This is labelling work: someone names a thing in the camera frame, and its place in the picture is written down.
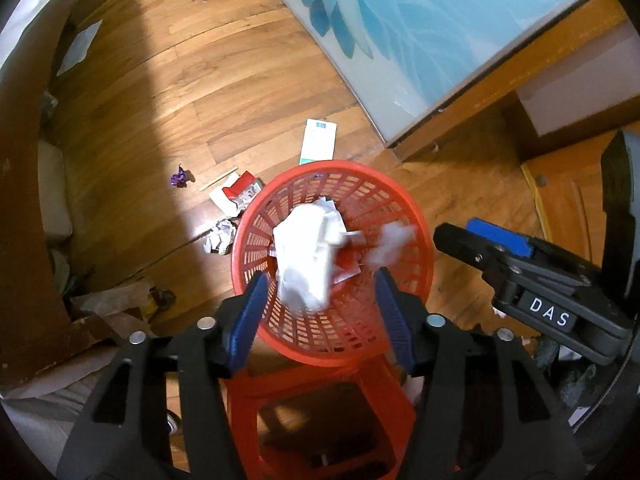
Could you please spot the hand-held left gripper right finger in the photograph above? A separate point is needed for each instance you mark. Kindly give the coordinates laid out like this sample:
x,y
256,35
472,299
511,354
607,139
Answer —
x,y
395,320

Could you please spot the blue flower glass door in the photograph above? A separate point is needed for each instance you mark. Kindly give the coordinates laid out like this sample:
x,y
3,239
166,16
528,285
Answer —
x,y
425,25

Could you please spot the purple candy wrapper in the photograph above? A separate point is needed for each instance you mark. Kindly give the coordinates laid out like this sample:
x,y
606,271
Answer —
x,y
180,176

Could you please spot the red plastic mesh basket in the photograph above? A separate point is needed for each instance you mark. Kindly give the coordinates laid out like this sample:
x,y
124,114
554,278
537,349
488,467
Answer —
x,y
325,357

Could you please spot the beige cushion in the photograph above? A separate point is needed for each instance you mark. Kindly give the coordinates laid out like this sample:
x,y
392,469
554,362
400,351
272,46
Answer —
x,y
54,190

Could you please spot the red and white packet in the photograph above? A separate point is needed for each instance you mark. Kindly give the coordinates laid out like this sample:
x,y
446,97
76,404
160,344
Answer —
x,y
235,192

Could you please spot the white paper sheet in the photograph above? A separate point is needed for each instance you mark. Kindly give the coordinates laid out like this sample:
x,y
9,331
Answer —
x,y
79,47

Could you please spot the thin wooden stick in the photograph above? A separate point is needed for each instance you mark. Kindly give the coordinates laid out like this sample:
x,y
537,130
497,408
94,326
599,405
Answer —
x,y
219,179

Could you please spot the brown paper bag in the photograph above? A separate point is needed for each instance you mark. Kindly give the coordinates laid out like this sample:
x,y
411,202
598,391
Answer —
x,y
115,305

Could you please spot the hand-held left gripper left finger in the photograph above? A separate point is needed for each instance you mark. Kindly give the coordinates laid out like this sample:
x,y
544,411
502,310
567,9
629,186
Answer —
x,y
250,310

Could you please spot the white tissue piece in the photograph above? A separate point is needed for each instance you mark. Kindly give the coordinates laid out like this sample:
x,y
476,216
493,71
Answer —
x,y
392,245

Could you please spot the white and green carton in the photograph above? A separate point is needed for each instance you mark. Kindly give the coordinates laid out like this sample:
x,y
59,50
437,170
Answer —
x,y
318,140

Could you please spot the red and white paper scrap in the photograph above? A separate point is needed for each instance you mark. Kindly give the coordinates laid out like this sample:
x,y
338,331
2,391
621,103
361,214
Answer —
x,y
347,266

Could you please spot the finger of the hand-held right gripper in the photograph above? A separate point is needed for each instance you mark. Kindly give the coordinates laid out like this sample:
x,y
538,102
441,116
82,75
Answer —
x,y
500,237
460,242

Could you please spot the white bed sheet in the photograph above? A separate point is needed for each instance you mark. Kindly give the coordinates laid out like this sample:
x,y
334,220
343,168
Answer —
x,y
30,15

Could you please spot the red plastic stool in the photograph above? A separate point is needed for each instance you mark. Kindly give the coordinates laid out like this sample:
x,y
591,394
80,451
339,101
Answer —
x,y
320,385

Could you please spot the crumpled printed paper ball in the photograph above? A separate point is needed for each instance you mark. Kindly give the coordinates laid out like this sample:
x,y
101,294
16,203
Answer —
x,y
220,236

